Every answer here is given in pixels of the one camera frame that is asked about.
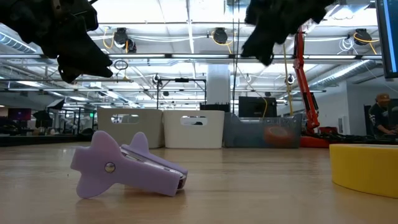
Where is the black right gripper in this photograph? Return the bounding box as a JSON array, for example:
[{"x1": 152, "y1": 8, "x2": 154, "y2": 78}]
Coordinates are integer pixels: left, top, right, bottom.
[{"x1": 241, "y1": 0, "x2": 336, "y2": 66}]

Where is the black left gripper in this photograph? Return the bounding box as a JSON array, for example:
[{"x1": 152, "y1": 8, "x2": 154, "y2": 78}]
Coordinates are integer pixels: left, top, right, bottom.
[{"x1": 0, "y1": 0, "x2": 113, "y2": 83}]

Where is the orange tape roll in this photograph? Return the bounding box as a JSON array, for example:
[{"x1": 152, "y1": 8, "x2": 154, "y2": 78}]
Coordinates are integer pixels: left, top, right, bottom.
[{"x1": 263, "y1": 126, "x2": 293, "y2": 147}]

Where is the yellow tape roll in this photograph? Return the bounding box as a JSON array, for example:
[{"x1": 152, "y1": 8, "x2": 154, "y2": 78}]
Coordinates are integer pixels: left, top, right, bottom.
[{"x1": 329, "y1": 143, "x2": 398, "y2": 199}]

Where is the black background monitor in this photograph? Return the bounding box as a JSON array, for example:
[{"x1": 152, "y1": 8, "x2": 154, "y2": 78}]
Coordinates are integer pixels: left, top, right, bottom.
[{"x1": 238, "y1": 96, "x2": 277, "y2": 118}]

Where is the black low box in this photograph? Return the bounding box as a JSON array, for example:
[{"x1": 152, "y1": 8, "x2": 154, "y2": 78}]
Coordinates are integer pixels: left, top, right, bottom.
[{"x1": 199, "y1": 103, "x2": 231, "y2": 113}]

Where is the translucent dark plastic bin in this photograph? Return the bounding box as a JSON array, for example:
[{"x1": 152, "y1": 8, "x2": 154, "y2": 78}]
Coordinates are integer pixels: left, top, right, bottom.
[{"x1": 223, "y1": 112, "x2": 303, "y2": 149}]

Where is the grey plastic bin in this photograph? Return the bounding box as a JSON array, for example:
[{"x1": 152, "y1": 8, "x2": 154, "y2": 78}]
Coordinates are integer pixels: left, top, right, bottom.
[{"x1": 97, "y1": 108, "x2": 165, "y2": 149}]

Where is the white plastic bin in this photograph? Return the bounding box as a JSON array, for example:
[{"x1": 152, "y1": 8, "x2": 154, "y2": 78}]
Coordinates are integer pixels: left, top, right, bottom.
[{"x1": 163, "y1": 110, "x2": 225, "y2": 149}]

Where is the computer monitor blue screen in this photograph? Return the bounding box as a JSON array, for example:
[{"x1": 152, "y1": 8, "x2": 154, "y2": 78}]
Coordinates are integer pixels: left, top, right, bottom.
[{"x1": 375, "y1": 0, "x2": 398, "y2": 78}]

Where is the person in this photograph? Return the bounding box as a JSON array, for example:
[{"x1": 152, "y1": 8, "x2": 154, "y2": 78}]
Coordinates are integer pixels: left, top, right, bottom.
[{"x1": 368, "y1": 92, "x2": 398, "y2": 136}]

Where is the black ceiling cable reel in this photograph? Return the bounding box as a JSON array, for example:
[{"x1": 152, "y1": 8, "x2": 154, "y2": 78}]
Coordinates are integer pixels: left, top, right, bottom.
[
  {"x1": 213, "y1": 27, "x2": 229, "y2": 44},
  {"x1": 354, "y1": 28, "x2": 373, "y2": 46},
  {"x1": 113, "y1": 27, "x2": 137, "y2": 54}
]

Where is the yellow hanging cord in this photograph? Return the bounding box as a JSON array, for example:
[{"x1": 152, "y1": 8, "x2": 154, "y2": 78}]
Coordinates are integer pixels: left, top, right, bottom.
[{"x1": 282, "y1": 43, "x2": 294, "y2": 117}]

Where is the black tall stand frame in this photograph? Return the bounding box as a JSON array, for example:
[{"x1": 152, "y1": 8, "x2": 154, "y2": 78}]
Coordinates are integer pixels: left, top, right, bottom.
[{"x1": 156, "y1": 77, "x2": 208, "y2": 110}]

